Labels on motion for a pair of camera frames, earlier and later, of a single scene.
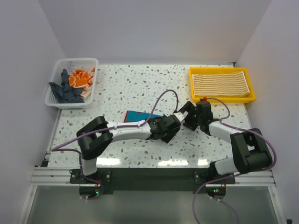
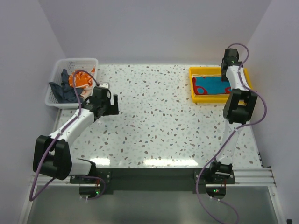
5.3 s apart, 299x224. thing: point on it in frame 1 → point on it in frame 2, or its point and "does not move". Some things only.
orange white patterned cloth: [82, 80] does not move
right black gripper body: [193, 119] → [224, 77]
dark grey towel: [65, 93] does not move
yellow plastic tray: [246, 98] does not move
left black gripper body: [168, 135] → [106, 105]
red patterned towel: [131, 116] → [204, 84]
